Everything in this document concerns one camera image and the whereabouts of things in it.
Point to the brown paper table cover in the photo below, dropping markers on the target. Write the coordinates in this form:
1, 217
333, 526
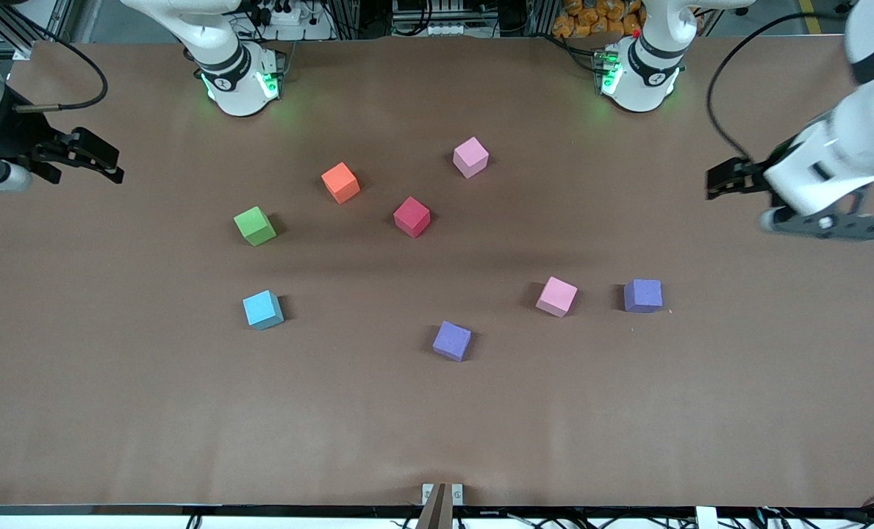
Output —
628, 411

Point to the purple foam block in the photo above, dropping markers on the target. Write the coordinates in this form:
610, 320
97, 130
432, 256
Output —
642, 295
451, 341

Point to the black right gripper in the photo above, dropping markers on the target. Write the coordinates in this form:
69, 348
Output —
12, 139

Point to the green foam block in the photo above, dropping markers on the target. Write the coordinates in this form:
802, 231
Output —
254, 225

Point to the light blue foam block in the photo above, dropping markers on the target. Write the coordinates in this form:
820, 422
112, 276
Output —
262, 309

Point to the pile of orange packets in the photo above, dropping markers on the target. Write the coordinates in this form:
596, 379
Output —
591, 18

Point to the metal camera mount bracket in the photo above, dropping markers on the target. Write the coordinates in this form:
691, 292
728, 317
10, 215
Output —
440, 503

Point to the light pink foam block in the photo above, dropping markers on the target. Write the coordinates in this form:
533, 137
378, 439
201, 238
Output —
556, 296
470, 156

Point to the orange foam block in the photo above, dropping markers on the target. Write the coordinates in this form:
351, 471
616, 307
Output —
341, 182

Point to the grey equipment box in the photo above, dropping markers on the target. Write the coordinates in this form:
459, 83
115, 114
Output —
433, 18

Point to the magenta red foam block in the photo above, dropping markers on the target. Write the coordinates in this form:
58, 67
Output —
412, 217

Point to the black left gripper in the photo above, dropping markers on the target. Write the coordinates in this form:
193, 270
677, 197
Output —
753, 176

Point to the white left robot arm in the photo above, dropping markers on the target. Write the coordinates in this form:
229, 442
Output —
639, 81

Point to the white power strip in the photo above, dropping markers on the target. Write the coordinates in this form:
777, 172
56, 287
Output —
282, 15

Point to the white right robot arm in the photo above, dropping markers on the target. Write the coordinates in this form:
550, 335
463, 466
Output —
234, 88

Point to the white tag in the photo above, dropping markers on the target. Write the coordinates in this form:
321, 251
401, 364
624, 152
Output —
706, 518

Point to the aluminium frame post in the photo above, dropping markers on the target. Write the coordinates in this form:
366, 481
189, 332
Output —
10, 26

